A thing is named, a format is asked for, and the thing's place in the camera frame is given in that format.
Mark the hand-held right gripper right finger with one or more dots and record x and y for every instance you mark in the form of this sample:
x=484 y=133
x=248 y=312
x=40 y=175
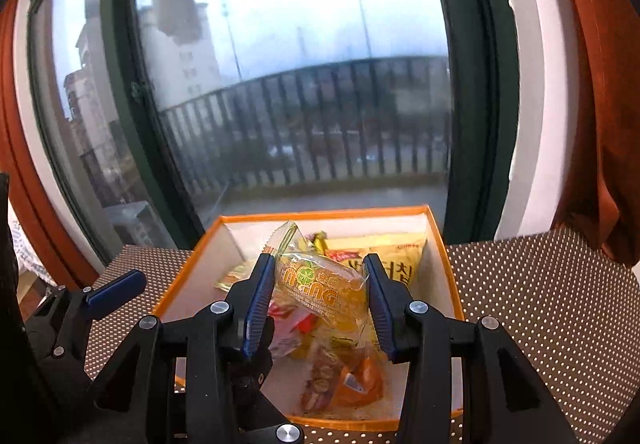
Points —
x=382 y=309

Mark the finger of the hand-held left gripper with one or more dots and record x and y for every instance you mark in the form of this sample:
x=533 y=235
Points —
x=117 y=291

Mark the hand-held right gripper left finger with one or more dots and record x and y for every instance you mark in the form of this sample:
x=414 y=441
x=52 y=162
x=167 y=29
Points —
x=257 y=304

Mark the red snack packet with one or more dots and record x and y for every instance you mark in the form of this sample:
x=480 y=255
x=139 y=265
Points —
x=292 y=324

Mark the large yellow chip bag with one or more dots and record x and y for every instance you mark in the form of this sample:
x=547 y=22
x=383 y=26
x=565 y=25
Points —
x=400 y=264

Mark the yellow cartoon snack packet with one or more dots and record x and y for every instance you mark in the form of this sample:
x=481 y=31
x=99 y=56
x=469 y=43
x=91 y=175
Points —
x=340 y=341

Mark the orange cardboard box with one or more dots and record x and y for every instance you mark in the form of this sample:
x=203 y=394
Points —
x=200 y=294

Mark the yellow clear fruit-print packet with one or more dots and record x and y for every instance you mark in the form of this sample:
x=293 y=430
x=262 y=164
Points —
x=320 y=294

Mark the orange clear pastry packet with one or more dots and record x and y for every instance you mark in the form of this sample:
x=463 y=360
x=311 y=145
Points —
x=360 y=379

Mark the small gold wrapped candy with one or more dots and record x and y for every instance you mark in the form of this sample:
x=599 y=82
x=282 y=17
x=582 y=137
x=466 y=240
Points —
x=319 y=243

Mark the white printed plastic bag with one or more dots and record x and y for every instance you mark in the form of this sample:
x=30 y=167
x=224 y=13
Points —
x=25 y=249

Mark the rust orange curtain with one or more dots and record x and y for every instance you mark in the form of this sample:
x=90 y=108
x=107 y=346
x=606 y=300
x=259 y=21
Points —
x=30 y=174
x=600 y=124

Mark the dark balcony railing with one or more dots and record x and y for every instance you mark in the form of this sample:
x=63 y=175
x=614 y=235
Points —
x=300 y=124

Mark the white apartment building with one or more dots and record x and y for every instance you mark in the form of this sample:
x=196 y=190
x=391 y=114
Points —
x=185 y=59

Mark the tall light pole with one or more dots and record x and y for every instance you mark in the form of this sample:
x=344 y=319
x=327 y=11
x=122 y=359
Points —
x=361 y=14
x=232 y=49

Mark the dark green window frame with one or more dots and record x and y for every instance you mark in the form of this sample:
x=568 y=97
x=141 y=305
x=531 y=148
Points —
x=120 y=24

